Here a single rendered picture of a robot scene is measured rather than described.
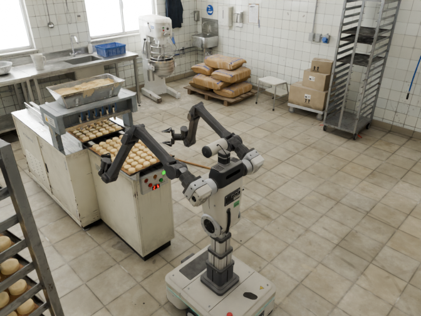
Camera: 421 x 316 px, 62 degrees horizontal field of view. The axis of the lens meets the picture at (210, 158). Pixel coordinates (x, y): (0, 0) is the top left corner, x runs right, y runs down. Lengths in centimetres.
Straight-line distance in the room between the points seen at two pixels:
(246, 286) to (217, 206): 77
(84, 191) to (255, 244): 158
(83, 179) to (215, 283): 146
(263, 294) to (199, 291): 43
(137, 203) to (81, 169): 70
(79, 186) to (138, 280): 95
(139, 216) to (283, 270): 125
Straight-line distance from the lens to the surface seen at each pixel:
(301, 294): 294
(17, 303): 127
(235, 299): 250
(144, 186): 262
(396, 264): 343
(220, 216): 206
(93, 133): 321
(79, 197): 329
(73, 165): 313
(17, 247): 116
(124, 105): 327
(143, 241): 294
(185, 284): 258
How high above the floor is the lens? 221
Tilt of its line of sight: 29 degrees down
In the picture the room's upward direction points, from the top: straight up
